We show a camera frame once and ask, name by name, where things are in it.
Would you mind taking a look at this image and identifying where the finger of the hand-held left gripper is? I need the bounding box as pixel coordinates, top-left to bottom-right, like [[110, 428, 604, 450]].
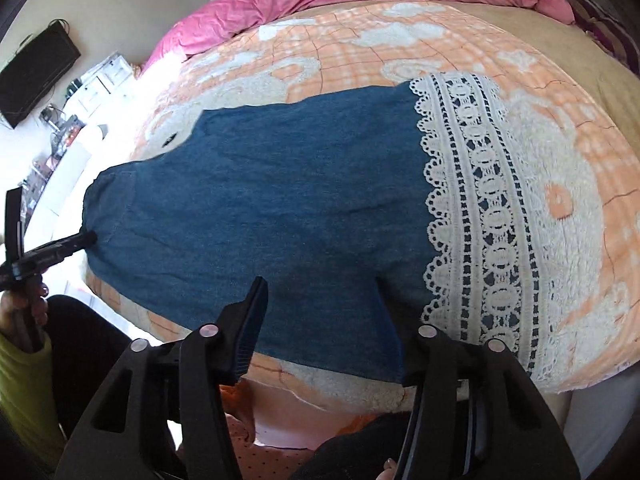
[[42, 231, 98, 261]]

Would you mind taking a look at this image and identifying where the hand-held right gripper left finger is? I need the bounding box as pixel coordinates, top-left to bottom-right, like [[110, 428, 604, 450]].
[[54, 276, 271, 480]]

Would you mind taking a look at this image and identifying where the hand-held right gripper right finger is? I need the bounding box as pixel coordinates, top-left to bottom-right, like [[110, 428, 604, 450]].
[[395, 324, 581, 480]]

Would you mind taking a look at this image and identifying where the blue denim lace-trimmed garment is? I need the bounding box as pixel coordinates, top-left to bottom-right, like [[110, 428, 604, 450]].
[[81, 74, 546, 386]]

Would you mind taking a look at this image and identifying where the person's left forearm green sleeve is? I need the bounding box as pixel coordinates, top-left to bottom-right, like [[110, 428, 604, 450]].
[[0, 332, 67, 471]]

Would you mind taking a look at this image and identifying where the person's left hand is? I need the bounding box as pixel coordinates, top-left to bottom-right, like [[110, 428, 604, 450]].
[[0, 284, 51, 353]]

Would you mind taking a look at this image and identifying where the white low cabinet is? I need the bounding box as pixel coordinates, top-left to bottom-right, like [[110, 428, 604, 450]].
[[20, 125, 108, 231]]

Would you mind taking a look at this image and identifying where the row of small bottles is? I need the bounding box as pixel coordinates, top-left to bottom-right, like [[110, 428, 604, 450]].
[[25, 105, 83, 201]]

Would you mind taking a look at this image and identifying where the person's dark clothing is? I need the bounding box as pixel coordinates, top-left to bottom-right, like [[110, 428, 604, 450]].
[[45, 295, 166, 436]]

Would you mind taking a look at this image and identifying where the orange dotted cloth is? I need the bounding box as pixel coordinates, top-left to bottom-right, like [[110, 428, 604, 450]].
[[220, 385, 321, 480]]

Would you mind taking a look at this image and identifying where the white drawer unit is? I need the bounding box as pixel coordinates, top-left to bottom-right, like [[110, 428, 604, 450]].
[[75, 52, 136, 111]]

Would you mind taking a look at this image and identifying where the orange white bear blanket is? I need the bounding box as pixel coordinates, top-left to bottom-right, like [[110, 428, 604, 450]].
[[85, 1, 640, 421]]

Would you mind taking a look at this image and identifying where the tan bed sheet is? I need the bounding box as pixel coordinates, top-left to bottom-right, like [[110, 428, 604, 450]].
[[450, 0, 640, 126]]

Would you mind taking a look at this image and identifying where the purple striped pillow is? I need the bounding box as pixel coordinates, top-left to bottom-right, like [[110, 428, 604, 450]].
[[567, 0, 640, 68]]

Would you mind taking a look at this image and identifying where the black wall television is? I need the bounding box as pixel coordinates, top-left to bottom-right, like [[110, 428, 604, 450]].
[[0, 22, 82, 128]]

